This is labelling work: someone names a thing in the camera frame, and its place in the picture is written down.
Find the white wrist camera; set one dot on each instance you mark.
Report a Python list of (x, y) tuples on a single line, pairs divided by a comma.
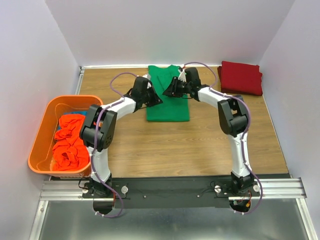
[(182, 73), (148, 77)]

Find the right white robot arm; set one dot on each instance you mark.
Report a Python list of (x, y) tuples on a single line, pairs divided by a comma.
[(234, 121)]

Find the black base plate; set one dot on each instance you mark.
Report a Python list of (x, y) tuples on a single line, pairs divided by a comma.
[(219, 191)]

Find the green t shirt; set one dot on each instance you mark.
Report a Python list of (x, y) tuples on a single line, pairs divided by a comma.
[(171, 109)]

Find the orange plastic basket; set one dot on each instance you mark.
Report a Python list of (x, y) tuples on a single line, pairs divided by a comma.
[(41, 158)]

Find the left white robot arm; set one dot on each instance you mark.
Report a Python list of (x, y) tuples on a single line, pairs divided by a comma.
[(98, 129)]

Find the blue t shirt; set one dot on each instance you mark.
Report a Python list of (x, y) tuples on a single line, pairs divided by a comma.
[(72, 113)]

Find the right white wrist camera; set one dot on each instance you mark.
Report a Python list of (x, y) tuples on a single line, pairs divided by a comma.
[(182, 73)]

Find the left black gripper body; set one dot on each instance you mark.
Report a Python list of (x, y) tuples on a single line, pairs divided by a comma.
[(149, 97)]

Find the orange t shirt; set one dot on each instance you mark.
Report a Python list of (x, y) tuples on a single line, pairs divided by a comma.
[(69, 152)]

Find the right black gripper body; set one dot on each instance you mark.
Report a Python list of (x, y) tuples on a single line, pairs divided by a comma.
[(179, 87)]

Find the folded dark red t shirt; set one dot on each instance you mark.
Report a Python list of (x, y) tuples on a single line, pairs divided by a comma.
[(220, 75)]

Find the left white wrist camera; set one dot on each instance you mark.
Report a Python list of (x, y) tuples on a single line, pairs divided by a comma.
[(148, 77)]

